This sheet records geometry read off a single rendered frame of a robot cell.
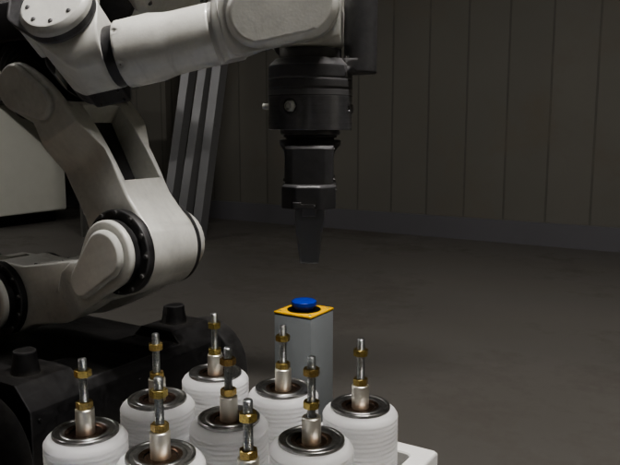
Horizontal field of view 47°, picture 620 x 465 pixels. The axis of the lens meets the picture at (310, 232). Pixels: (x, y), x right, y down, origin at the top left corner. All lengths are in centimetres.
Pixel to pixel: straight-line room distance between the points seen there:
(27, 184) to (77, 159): 353
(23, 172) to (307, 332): 381
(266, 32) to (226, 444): 46
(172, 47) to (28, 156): 406
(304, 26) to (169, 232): 57
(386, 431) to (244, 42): 49
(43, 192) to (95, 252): 369
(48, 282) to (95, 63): 66
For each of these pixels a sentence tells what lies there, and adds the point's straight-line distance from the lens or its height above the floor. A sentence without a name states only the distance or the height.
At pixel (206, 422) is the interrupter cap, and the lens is 89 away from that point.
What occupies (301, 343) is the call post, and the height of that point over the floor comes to 27.
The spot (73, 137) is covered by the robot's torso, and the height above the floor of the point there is 59.
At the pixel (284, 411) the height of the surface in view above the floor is 24.
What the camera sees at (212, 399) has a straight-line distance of 101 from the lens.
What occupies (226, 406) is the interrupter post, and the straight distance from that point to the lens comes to 88.
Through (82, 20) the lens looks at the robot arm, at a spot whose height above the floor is 71.
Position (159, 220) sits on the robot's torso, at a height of 45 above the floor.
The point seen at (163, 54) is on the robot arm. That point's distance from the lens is 76.
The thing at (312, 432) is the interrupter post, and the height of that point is 27.
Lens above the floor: 60
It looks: 8 degrees down
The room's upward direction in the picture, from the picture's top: straight up
